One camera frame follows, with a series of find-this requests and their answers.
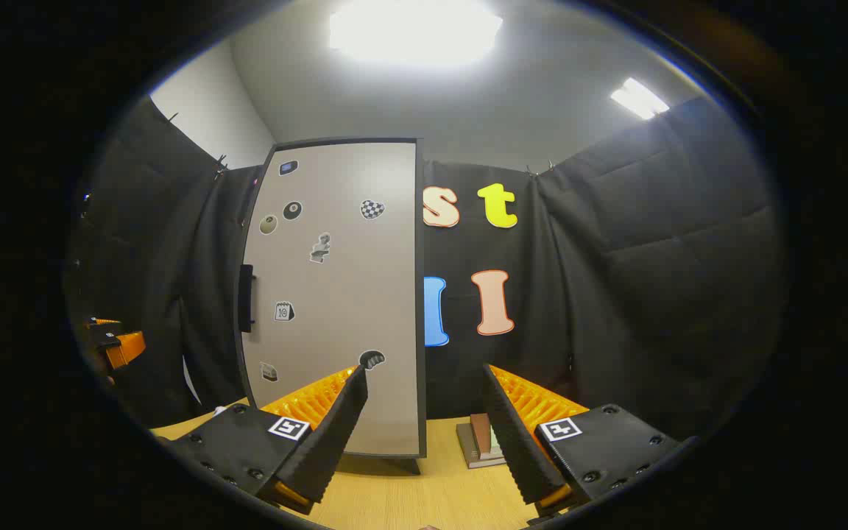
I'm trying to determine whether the small ceiling light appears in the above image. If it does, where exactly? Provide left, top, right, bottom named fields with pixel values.
left=610, top=77, right=670, bottom=121

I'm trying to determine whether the grey cabinet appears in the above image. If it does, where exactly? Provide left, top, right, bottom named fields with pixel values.
left=238, top=137, right=428, bottom=476

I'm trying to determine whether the black door handle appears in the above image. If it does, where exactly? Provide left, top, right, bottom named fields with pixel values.
left=238, top=264, right=257, bottom=333

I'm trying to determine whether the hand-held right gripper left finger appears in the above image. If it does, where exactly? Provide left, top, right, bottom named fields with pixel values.
left=163, top=364, right=370, bottom=516

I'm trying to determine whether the large ceiling light panel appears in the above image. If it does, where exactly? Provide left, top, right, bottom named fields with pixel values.
left=328, top=0, right=504, bottom=66

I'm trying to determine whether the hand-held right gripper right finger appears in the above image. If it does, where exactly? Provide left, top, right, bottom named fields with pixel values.
left=481, top=363, right=693, bottom=520

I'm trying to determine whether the brown book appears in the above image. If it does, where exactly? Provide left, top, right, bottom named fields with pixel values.
left=470, top=412, right=497, bottom=459

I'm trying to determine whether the black backdrop cloth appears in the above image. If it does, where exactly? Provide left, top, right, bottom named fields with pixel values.
left=63, top=92, right=789, bottom=442

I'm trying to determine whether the grey cabinet door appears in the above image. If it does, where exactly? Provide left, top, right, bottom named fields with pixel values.
left=236, top=138, right=427, bottom=459

